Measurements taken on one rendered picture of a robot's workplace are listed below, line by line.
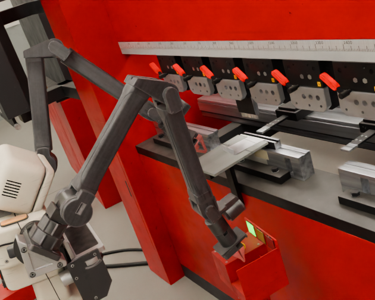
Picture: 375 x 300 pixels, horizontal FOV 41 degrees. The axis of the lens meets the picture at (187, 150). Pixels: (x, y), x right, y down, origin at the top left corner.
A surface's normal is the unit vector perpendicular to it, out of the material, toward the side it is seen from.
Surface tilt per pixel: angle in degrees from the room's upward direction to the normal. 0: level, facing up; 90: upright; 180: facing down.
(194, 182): 89
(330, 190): 0
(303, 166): 90
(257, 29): 90
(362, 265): 90
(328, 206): 0
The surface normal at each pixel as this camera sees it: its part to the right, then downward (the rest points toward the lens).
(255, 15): -0.79, 0.45
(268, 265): 0.40, 0.25
